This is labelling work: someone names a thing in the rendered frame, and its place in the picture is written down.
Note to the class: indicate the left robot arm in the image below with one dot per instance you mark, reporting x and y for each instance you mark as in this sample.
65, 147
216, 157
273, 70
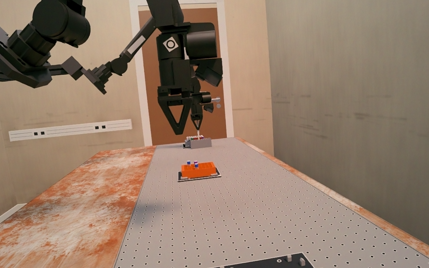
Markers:
119, 66

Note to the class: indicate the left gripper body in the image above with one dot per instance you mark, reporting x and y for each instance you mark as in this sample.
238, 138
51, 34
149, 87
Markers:
194, 112

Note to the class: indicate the orange grid tube rack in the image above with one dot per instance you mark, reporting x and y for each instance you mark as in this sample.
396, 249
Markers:
204, 169

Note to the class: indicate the grey slotted rack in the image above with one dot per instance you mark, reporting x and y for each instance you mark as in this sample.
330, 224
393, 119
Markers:
201, 143

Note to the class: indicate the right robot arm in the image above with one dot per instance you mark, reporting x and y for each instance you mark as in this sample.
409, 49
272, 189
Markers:
28, 50

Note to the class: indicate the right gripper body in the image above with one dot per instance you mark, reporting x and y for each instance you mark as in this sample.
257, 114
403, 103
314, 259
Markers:
167, 82

